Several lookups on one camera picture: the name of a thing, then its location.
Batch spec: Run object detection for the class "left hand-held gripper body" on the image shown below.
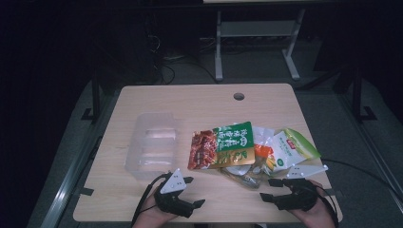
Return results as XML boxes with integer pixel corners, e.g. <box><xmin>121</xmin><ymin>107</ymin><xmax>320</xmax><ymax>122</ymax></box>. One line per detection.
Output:
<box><xmin>154</xmin><ymin>168</ymin><xmax>195</xmax><ymax>219</ymax></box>

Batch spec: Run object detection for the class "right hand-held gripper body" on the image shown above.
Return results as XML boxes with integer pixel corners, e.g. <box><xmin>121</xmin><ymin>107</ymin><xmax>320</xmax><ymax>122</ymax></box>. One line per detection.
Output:
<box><xmin>274</xmin><ymin>163</ymin><xmax>329</xmax><ymax>212</ymax></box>

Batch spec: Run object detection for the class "clear plastic food bag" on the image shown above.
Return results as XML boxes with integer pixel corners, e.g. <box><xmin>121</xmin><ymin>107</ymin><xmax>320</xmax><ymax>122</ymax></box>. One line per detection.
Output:
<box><xmin>220</xmin><ymin>163</ymin><xmax>270</xmax><ymax>190</ymax></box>

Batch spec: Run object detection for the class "clear plastic container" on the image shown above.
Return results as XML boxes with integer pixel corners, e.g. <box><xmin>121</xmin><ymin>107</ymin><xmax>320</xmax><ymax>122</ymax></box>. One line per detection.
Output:
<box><xmin>124</xmin><ymin>112</ymin><xmax>179</xmax><ymax>181</ymax></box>

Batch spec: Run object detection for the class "green and red seasoning packet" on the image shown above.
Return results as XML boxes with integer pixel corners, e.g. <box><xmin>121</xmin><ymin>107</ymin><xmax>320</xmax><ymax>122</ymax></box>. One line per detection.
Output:
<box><xmin>187</xmin><ymin>121</ymin><xmax>257</xmax><ymax>171</ymax></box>

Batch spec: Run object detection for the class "white packet with red label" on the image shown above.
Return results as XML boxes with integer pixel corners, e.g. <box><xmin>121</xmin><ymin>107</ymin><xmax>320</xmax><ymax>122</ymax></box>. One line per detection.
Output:
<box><xmin>252</xmin><ymin>125</ymin><xmax>276</xmax><ymax>147</ymax></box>

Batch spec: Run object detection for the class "person's right hand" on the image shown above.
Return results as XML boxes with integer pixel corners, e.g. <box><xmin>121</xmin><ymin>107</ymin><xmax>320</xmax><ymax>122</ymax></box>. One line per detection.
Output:
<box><xmin>289</xmin><ymin>180</ymin><xmax>336</xmax><ymax>228</ymax></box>

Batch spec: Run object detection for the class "person's left hand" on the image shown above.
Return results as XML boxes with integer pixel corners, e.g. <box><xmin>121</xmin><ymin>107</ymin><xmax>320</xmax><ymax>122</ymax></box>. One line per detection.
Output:
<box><xmin>132</xmin><ymin>193</ymin><xmax>179</xmax><ymax>228</ymax></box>

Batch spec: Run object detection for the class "white and green corn packet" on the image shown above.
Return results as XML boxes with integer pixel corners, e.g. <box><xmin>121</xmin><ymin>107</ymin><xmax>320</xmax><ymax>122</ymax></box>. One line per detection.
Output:
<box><xmin>253</xmin><ymin>127</ymin><xmax>322</xmax><ymax>177</ymax></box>

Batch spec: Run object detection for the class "black metal stand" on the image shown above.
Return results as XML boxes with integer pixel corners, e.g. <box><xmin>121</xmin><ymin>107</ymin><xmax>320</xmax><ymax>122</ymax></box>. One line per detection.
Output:
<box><xmin>80</xmin><ymin>70</ymin><xmax>103</xmax><ymax>124</ymax></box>
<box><xmin>348</xmin><ymin>65</ymin><xmax>378</xmax><ymax>123</ymax></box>

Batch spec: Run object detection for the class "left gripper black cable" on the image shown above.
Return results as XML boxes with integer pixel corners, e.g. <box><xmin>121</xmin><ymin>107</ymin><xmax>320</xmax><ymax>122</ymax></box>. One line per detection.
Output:
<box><xmin>131</xmin><ymin>172</ymin><xmax>172</xmax><ymax>228</ymax></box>

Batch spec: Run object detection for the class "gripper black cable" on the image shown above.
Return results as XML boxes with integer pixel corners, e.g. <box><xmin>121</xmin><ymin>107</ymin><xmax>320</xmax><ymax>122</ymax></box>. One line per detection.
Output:
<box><xmin>131</xmin><ymin>172</ymin><xmax>172</xmax><ymax>228</ymax></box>
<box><xmin>315</xmin><ymin>158</ymin><xmax>403</xmax><ymax>228</ymax></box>

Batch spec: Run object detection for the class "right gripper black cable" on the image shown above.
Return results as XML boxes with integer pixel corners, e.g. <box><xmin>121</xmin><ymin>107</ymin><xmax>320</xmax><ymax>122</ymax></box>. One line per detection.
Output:
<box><xmin>315</xmin><ymin>158</ymin><xmax>403</xmax><ymax>228</ymax></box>

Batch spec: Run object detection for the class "aluminium floor rail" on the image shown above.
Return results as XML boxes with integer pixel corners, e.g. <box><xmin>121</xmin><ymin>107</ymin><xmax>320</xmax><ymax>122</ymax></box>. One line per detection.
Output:
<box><xmin>336</xmin><ymin>91</ymin><xmax>403</xmax><ymax>207</ymax></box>
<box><xmin>39</xmin><ymin>91</ymin><xmax>120</xmax><ymax>228</ymax></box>

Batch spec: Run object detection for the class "tangle of floor cables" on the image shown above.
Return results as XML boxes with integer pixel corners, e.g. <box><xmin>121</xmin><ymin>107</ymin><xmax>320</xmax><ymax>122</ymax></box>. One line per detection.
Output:
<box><xmin>148</xmin><ymin>32</ymin><xmax>220</xmax><ymax>86</ymax></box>

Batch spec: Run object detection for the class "white metal desk frame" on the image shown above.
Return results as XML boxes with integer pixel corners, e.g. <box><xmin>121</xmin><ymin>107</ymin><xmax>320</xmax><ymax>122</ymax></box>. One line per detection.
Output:
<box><xmin>202</xmin><ymin>0</ymin><xmax>307</xmax><ymax>82</ymax></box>

